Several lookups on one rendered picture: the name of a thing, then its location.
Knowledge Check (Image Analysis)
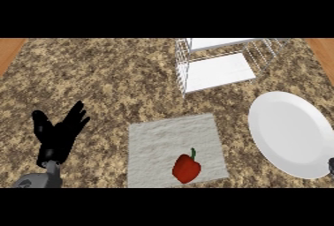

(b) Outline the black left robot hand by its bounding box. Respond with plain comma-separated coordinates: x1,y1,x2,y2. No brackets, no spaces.
31,100,91,170

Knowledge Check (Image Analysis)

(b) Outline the grey cloth placemat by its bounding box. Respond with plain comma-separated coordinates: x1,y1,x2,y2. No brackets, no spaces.
127,113,230,189

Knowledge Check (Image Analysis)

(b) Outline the white round plate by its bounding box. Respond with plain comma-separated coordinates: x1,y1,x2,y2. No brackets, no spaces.
247,91,334,180

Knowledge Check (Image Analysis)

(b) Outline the red bell pepper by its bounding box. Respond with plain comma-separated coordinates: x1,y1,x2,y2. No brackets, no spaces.
171,147,202,185

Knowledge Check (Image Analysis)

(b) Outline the white wire tiered shelf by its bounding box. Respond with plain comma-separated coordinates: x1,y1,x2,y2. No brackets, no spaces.
174,38,292,94

